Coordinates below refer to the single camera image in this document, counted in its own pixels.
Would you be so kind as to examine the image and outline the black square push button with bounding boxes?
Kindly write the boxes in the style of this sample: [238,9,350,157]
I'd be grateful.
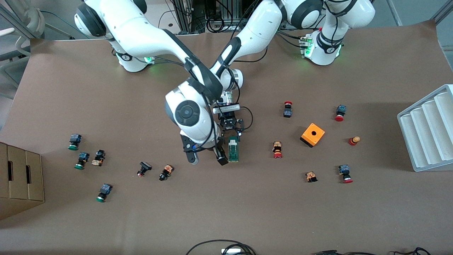
[137,161,153,178]

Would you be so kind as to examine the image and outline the black push button orange block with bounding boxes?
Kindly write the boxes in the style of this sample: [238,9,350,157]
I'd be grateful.
[91,149,106,167]

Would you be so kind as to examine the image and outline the green push button blue block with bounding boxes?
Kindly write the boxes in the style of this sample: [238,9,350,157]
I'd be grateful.
[74,152,90,170]
[68,134,82,151]
[95,183,113,203]

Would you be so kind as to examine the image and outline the aluminium equipment rack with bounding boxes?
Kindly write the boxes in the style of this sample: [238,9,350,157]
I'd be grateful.
[156,0,262,33]

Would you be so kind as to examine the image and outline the brown cardboard box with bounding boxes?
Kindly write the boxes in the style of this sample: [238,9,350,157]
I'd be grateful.
[0,142,45,221]

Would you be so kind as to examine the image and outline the white stepped tray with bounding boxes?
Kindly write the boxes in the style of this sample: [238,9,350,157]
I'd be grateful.
[397,84,453,172]

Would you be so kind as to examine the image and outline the white grey chair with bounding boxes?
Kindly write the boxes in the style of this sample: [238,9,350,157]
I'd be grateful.
[0,0,46,100]

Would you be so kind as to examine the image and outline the thick black camera cable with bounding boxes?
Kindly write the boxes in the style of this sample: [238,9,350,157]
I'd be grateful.
[239,106,254,133]

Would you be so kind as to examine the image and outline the black selector switch orange block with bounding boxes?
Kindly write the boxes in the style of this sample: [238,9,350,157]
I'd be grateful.
[159,164,174,182]

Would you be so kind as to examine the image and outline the orange button enclosure box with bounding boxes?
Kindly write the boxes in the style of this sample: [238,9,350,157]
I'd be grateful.
[300,123,326,148]

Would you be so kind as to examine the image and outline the black cable loop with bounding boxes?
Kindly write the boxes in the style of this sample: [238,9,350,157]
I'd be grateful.
[186,240,257,255]

